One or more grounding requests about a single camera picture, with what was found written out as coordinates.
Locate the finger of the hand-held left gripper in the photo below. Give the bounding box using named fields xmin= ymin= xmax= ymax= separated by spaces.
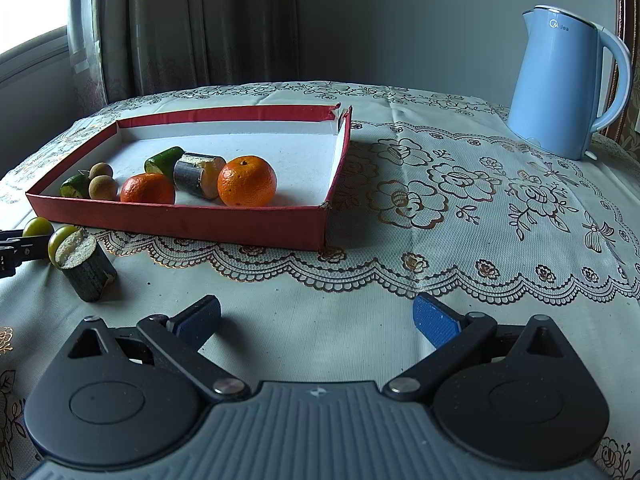
xmin=0 ymin=229 xmax=53 ymax=278

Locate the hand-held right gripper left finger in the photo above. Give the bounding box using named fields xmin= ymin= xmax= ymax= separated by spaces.
xmin=67 ymin=294 xmax=252 ymax=402

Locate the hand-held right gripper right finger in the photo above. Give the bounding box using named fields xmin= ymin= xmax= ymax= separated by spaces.
xmin=382 ymin=292 xmax=576 ymax=402

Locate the green tomato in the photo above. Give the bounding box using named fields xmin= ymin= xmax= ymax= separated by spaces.
xmin=22 ymin=217 xmax=55 ymax=238
xmin=48 ymin=225 xmax=83 ymax=267

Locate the red cardboard box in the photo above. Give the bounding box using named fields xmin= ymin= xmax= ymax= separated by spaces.
xmin=26 ymin=104 xmax=353 ymax=252

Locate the orange mandarin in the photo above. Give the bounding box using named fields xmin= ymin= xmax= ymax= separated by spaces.
xmin=120 ymin=173 xmax=177 ymax=205
xmin=217 ymin=156 xmax=278 ymax=208

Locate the dark sugarcane piece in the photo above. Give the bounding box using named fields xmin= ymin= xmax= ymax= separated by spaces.
xmin=54 ymin=232 xmax=118 ymax=303
xmin=173 ymin=152 xmax=227 ymax=201

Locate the green lime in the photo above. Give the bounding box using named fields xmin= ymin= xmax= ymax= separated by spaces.
xmin=60 ymin=172 xmax=92 ymax=199
xmin=144 ymin=146 xmax=186 ymax=177

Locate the sheer patterned curtain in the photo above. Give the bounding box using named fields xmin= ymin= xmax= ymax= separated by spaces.
xmin=67 ymin=0 xmax=133 ymax=117

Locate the light blue electric kettle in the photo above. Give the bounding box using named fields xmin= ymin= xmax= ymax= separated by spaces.
xmin=506 ymin=5 xmax=633 ymax=162

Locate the brown curtain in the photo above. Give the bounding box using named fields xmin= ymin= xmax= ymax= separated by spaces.
xmin=96 ymin=0 xmax=301 ymax=98

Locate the wooden chair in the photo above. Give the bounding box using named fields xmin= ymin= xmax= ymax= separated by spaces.
xmin=597 ymin=0 xmax=640 ymax=148

